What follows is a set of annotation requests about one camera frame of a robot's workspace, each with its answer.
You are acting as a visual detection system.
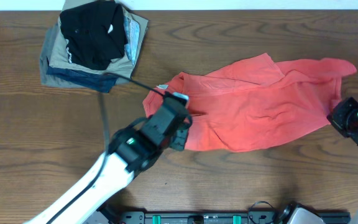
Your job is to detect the black looped cable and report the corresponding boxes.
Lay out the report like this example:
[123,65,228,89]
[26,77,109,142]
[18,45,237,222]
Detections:
[249,200,276,224]

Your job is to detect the khaki folded garment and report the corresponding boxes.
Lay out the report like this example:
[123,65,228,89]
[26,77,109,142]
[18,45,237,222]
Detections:
[51,1,148,77]

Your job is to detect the light blue folded garment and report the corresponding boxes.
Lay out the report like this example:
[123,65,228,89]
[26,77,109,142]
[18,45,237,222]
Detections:
[124,16,140,65]

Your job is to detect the dark blue folded garment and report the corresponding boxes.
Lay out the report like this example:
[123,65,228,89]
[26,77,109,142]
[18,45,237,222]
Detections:
[47,67,118,93]

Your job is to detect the grey folded garment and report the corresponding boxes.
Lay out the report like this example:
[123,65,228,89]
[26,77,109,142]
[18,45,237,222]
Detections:
[39,23,83,88]

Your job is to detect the coral red t-shirt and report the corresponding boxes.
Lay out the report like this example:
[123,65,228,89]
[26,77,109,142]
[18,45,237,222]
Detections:
[143,54,357,152]

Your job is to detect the black folded shirt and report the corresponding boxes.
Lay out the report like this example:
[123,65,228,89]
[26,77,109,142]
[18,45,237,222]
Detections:
[60,1,127,70]

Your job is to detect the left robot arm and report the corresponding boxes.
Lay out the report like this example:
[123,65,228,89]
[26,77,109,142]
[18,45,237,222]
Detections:
[30,92,192,223]

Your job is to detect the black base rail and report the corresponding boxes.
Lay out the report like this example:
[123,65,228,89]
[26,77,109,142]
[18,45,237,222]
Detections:
[98,210,352,224]

